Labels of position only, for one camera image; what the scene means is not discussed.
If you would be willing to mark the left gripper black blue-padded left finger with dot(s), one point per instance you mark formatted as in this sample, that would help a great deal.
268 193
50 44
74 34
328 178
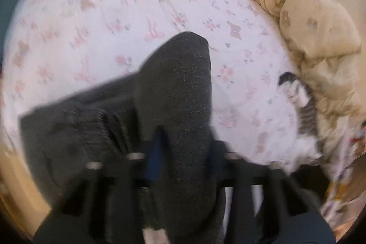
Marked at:
101 203

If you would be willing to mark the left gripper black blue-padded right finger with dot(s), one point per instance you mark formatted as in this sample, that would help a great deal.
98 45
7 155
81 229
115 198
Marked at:
266 205

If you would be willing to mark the dark grey pants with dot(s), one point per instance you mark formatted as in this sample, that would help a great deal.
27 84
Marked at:
171 94

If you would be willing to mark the grey white cat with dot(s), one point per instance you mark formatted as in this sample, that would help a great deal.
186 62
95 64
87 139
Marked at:
308 143

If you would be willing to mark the cream crumpled duvet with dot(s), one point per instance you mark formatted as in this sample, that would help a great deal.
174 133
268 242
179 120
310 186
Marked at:
324 42

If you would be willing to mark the floral white bed sheet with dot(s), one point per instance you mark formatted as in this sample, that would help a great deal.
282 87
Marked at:
53 48

